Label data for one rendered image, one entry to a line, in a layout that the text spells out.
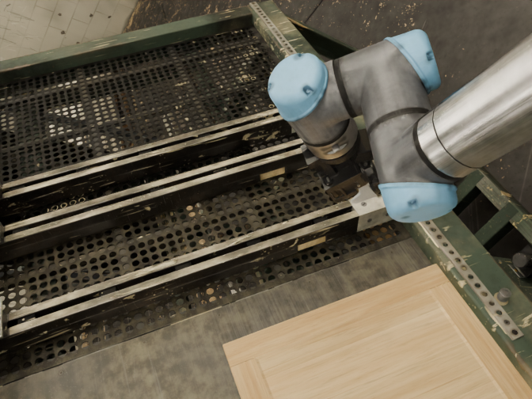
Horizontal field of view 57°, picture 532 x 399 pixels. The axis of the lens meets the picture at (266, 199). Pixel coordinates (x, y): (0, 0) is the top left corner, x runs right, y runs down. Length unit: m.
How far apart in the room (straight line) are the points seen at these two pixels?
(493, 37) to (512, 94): 2.03
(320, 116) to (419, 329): 0.71
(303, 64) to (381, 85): 0.10
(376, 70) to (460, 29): 2.01
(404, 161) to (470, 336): 0.76
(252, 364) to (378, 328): 0.30
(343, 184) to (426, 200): 0.26
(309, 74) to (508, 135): 0.23
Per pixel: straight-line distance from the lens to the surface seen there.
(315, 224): 1.27
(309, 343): 1.16
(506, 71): 0.46
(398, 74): 0.58
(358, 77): 0.59
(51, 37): 6.64
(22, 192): 1.53
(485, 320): 1.24
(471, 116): 0.47
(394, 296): 1.23
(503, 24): 2.48
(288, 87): 0.59
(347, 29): 3.10
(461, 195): 2.13
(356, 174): 0.75
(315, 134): 0.63
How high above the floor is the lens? 1.99
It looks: 37 degrees down
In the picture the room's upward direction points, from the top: 80 degrees counter-clockwise
